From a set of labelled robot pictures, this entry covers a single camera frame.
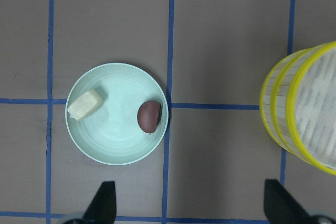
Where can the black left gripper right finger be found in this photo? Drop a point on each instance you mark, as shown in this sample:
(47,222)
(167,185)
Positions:
(281,207)

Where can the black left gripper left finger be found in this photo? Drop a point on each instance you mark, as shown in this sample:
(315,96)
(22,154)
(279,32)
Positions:
(102,208)

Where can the white rectangular bun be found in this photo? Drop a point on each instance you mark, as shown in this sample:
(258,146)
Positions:
(84,105)

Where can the brown round bun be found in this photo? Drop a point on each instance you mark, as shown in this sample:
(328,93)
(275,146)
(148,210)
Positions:
(148,116)

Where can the light green plate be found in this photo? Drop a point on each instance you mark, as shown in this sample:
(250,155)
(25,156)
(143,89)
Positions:
(111,134)

